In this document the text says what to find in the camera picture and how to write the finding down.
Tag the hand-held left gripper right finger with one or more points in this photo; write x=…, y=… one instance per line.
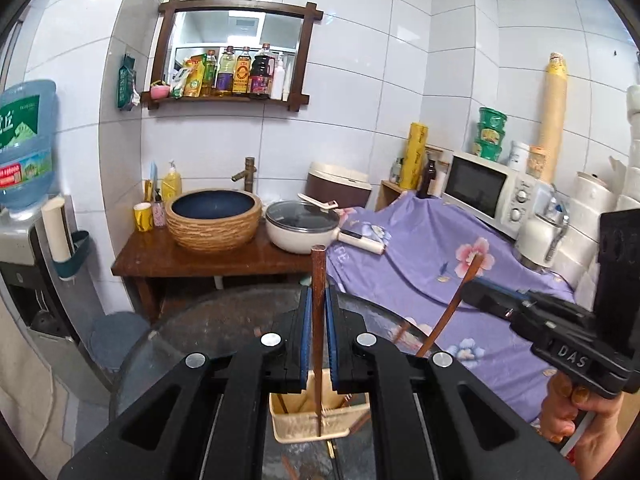
x=333, y=340

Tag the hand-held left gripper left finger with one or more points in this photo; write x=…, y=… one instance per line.
x=305, y=340

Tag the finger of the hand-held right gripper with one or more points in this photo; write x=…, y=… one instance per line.
x=500, y=287
x=487, y=305

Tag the beige perforated utensil holder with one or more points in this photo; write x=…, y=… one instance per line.
x=300, y=420

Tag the person's right hand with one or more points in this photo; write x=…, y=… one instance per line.
x=565, y=410

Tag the white kettle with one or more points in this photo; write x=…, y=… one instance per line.
x=540, y=237

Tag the purple floral cloth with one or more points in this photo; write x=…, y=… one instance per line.
x=425, y=265

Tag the white microwave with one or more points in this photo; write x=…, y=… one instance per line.
x=480, y=190

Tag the white lidded pan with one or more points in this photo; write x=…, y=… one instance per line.
x=300, y=232

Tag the black chopstick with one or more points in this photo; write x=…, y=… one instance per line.
x=335, y=460

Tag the stack of white paper rolls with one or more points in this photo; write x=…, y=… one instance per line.
x=585, y=200

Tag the brown glass bottle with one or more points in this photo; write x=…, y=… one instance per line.
x=426, y=182

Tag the orange lidded jar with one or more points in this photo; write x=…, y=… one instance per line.
x=536, y=162

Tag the white jar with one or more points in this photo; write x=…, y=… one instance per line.
x=519, y=157

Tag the white rice paddle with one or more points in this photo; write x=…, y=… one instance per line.
x=317, y=201

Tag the woven sink basin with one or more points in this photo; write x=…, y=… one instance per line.
x=212, y=230

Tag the wooden box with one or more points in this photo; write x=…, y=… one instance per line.
x=387, y=196

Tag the stack of green noodle cups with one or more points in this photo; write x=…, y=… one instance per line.
x=490, y=135

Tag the small clear bottle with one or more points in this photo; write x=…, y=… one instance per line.
x=396, y=172

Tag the yellow wrap roll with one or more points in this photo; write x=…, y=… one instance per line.
x=414, y=157

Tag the brown rice cooker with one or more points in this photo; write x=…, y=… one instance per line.
x=337, y=182

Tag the wooden counter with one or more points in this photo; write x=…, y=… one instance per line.
x=150, y=262

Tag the bronze faucet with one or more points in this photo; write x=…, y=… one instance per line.
x=248, y=175

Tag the tall stack of paper cups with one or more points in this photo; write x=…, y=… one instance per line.
x=554, y=115

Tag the grey blue floor mat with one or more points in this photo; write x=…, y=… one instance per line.
x=117, y=342

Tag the small pink pump bottle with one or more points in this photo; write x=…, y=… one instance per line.
x=159, y=212

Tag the yellow cup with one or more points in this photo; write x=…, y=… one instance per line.
x=143, y=218

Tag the yellow soap bottle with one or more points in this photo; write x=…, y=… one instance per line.
x=171, y=185

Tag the blue toothbrush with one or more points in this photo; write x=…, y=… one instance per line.
x=153, y=177

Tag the green cup holder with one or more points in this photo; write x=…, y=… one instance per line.
x=75, y=257

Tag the white plastic bottle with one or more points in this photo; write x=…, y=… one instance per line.
x=277, y=80

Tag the dark soy sauce bottle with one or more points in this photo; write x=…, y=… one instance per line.
x=260, y=75

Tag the white paper cup tube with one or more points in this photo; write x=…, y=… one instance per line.
x=56, y=230

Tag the orange label sauce bottle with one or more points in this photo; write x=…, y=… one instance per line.
x=242, y=74

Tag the purple label sauce bottle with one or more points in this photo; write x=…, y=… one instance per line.
x=225, y=74

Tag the grey water dispenser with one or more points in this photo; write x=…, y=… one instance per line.
x=30, y=285

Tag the beige cloth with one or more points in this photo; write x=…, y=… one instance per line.
x=25, y=390

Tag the pink bowl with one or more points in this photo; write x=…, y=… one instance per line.
x=159, y=91

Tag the wooden framed mirror shelf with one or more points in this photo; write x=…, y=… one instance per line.
x=235, y=50

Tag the green hanging packet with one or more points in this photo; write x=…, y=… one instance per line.
x=126, y=82

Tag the blue water jug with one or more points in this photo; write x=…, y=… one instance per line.
x=25, y=150

